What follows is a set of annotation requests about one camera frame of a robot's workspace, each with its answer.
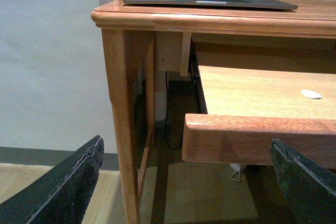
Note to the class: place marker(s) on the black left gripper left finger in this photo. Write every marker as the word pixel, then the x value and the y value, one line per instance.
pixel 61 195

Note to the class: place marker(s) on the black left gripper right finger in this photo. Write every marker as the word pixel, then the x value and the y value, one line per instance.
pixel 308 188

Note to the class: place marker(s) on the wooden pull-out keyboard tray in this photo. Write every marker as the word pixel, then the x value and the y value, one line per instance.
pixel 247 108

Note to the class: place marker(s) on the white power adapter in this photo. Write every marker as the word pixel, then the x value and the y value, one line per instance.
pixel 238 167

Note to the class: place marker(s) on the white round sticker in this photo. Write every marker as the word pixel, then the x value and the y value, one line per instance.
pixel 311 94

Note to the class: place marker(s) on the wooden desk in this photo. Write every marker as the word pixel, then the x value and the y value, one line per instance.
pixel 160 37

